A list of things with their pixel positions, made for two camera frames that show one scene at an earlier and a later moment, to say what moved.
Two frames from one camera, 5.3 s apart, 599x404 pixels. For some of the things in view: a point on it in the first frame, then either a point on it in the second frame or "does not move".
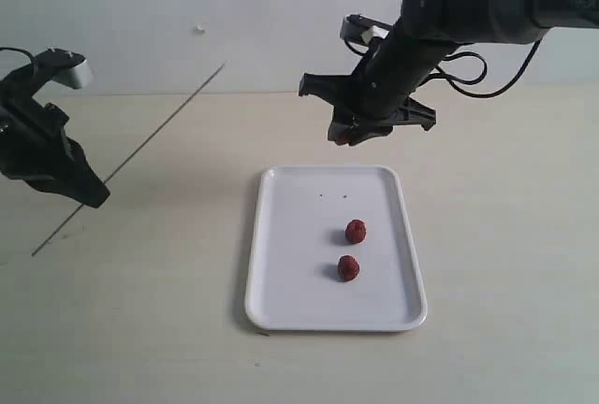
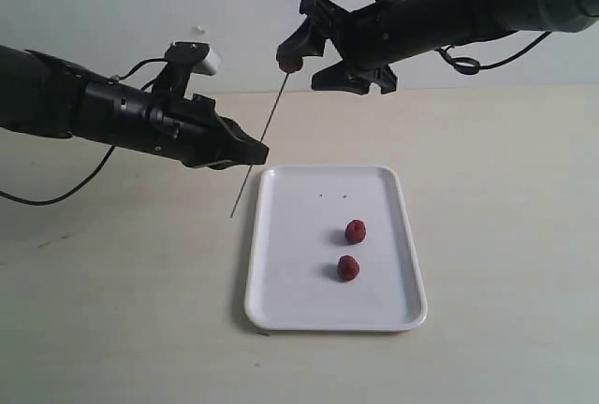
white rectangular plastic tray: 333,251 does not move
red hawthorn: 348,267 does not move
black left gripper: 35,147 -> 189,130
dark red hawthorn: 350,134 -> 290,65
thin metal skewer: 165,122 -> 265,130
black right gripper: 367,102 -> 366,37
